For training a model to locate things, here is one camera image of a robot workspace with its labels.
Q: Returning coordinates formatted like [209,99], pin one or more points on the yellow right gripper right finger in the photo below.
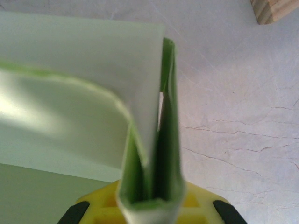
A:
[205,205]

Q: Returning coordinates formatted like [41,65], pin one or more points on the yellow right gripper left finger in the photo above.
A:
[98,203]

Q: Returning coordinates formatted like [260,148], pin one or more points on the small wooden block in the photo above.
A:
[273,10]

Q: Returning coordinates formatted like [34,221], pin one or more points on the light green paper box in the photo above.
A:
[70,105]

